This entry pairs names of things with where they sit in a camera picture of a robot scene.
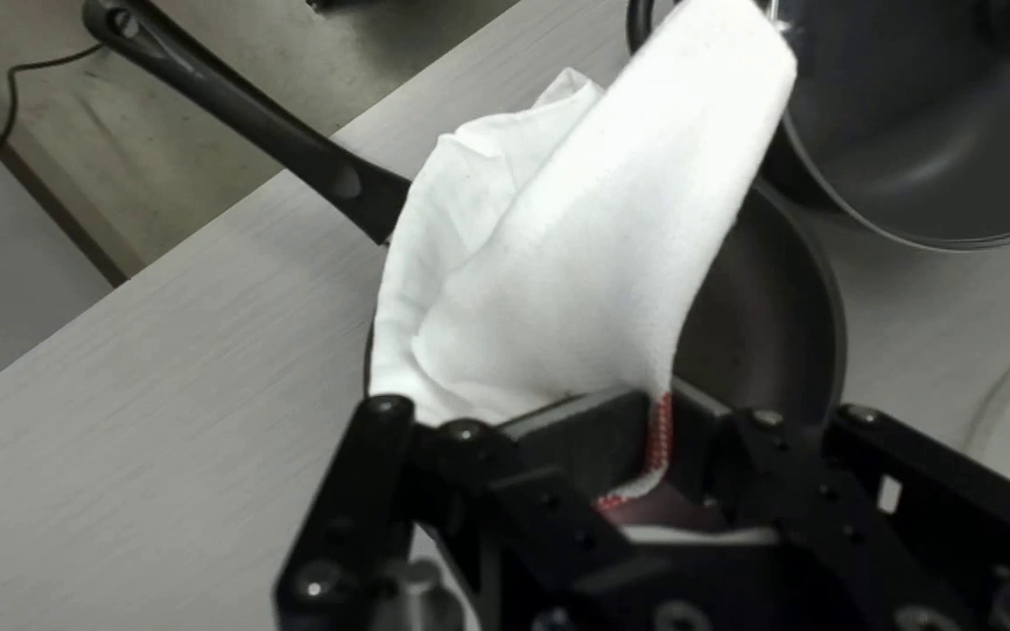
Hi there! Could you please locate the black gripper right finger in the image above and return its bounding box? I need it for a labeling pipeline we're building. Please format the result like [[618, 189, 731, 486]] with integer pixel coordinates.
[[713, 404, 1010, 631]]

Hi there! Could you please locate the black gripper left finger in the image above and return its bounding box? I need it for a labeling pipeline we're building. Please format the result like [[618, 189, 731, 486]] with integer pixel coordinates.
[[273, 396, 494, 631]]

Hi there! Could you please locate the white towel with red stripe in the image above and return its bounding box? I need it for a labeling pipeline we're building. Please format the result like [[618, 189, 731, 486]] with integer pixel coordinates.
[[368, 0, 796, 512]]

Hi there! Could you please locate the black frying pan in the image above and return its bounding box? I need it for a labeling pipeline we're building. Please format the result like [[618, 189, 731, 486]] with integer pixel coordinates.
[[79, 0, 845, 422]]

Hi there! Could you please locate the black pot with glass lid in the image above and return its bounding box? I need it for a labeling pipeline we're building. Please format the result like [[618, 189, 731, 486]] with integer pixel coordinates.
[[625, 0, 1010, 255]]

